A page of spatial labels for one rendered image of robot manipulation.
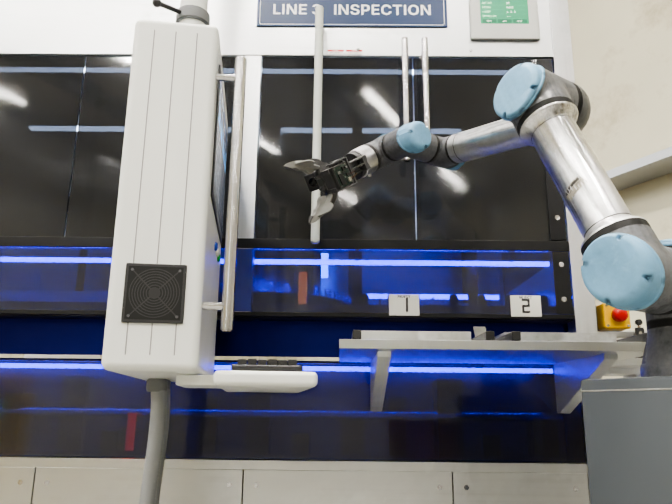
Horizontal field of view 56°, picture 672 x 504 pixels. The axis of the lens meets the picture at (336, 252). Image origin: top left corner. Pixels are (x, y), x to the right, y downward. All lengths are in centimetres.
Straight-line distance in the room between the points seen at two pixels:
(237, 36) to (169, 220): 94
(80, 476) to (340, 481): 68
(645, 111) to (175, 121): 423
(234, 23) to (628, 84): 377
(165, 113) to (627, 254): 92
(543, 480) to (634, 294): 87
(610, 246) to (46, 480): 149
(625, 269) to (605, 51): 462
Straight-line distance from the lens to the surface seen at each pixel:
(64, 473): 190
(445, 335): 152
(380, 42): 207
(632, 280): 107
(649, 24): 544
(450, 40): 210
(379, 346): 135
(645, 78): 529
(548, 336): 157
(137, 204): 132
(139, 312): 126
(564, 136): 123
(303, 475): 176
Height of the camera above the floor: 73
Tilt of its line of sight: 14 degrees up
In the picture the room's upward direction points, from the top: 1 degrees clockwise
